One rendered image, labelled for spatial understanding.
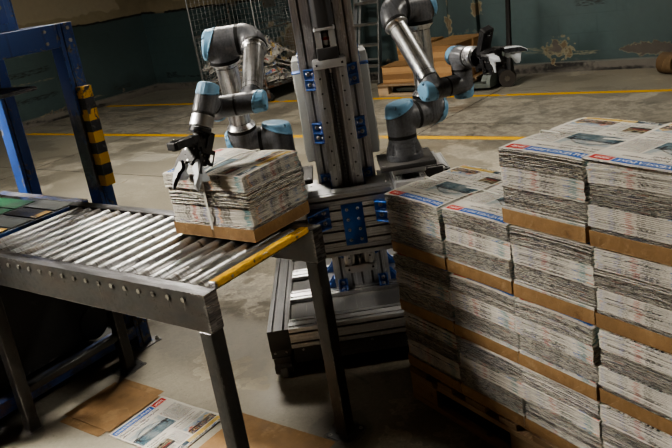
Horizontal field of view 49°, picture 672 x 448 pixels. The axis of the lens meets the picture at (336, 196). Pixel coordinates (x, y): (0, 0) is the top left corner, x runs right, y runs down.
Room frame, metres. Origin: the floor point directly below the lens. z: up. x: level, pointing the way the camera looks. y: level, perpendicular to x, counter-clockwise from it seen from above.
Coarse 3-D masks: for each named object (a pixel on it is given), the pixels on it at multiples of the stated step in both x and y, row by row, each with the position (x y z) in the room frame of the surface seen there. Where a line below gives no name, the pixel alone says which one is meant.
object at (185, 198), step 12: (216, 156) 2.54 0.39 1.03; (228, 156) 2.53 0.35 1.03; (204, 168) 2.41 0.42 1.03; (168, 180) 2.44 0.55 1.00; (192, 180) 2.36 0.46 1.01; (168, 192) 2.45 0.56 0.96; (180, 192) 2.41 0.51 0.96; (192, 192) 2.38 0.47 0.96; (180, 204) 2.43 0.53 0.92; (192, 204) 2.38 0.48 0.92; (180, 216) 2.44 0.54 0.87; (192, 216) 2.40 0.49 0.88; (204, 216) 2.36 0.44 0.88
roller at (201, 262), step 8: (232, 240) 2.31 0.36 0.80; (224, 248) 2.25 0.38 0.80; (232, 248) 2.26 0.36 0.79; (208, 256) 2.20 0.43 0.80; (216, 256) 2.21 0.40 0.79; (192, 264) 2.15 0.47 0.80; (200, 264) 2.16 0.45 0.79; (176, 272) 2.10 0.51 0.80; (184, 272) 2.10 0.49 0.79; (192, 272) 2.12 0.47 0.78; (176, 280) 2.07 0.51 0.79
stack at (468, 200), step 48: (432, 192) 2.38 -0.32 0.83; (480, 192) 2.32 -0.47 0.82; (432, 240) 2.27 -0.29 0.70; (480, 240) 2.08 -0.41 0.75; (528, 240) 1.91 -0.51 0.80; (432, 288) 2.29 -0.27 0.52; (480, 288) 2.09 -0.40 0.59; (576, 288) 1.78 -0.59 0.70; (624, 288) 1.65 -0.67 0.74; (432, 336) 2.34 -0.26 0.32; (528, 336) 1.93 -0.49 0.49; (576, 336) 1.77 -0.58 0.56; (432, 384) 2.36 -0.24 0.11; (480, 384) 2.13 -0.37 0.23; (528, 384) 1.95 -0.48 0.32; (624, 384) 1.65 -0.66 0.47; (480, 432) 2.16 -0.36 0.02; (528, 432) 1.99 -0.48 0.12; (576, 432) 1.80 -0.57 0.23; (624, 432) 1.66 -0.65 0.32
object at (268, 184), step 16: (240, 160) 2.44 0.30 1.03; (256, 160) 2.39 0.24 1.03; (272, 160) 2.35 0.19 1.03; (288, 160) 2.41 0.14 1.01; (224, 176) 2.27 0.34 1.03; (240, 176) 2.23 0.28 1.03; (256, 176) 2.27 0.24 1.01; (272, 176) 2.33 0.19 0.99; (288, 176) 2.39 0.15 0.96; (224, 192) 2.28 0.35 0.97; (240, 192) 2.23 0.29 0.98; (256, 192) 2.26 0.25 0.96; (272, 192) 2.31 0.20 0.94; (288, 192) 2.37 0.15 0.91; (304, 192) 2.44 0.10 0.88; (224, 208) 2.30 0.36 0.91; (240, 208) 2.24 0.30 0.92; (256, 208) 2.25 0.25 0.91; (272, 208) 2.30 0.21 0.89; (288, 208) 2.37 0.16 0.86; (224, 224) 2.30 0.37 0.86; (240, 224) 2.26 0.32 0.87; (256, 224) 2.23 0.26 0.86
